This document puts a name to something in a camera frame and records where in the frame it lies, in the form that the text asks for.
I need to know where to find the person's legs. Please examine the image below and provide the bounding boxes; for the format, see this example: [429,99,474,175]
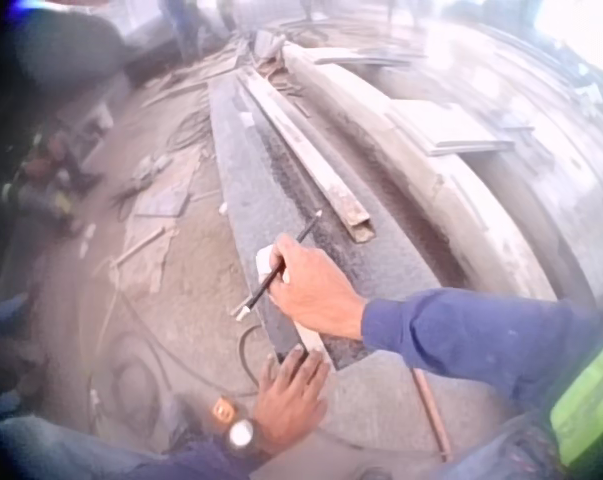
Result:
[0,413,557,480]

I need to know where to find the long rusty metal channel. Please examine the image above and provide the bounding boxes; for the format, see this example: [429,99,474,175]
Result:
[236,67,376,245]

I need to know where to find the person's left hand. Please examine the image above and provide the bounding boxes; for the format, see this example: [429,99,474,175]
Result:
[253,345,331,454]

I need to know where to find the pale wooden strip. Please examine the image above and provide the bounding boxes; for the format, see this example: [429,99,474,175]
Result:
[294,319,338,372]

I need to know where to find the black wrist watch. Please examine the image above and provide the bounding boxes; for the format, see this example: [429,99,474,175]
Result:
[224,416,263,459]

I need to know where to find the rusty metal rod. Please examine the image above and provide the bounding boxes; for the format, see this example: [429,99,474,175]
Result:
[410,366,454,463]

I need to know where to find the pale stone slab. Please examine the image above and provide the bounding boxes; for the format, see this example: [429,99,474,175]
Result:
[386,98,516,158]

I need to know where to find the black pencil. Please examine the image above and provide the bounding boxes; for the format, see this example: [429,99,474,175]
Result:
[232,210,324,321]

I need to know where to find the orange tape measure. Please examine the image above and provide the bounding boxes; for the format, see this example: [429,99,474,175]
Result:
[211,396,240,422]

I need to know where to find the thin grey cable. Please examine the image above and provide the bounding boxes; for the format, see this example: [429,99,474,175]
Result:
[85,259,260,401]

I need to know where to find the person's right hand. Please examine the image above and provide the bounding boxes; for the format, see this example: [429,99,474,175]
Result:
[268,233,367,342]

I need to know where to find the black cable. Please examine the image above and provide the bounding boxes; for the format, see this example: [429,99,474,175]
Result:
[237,323,264,396]

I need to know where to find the long dark granite slab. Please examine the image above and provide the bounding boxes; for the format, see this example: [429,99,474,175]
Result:
[207,74,445,369]

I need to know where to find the light grey granite slab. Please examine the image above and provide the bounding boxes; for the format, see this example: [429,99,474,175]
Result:
[258,348,512,480]

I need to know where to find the white chalk piece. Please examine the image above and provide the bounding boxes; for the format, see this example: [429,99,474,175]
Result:
[255,244,276,287]

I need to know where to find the grey stone tile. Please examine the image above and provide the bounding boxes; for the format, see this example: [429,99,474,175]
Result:
[132,182,193,220]

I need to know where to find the long concrete beam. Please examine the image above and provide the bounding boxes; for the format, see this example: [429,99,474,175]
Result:
[279,41,560,304]

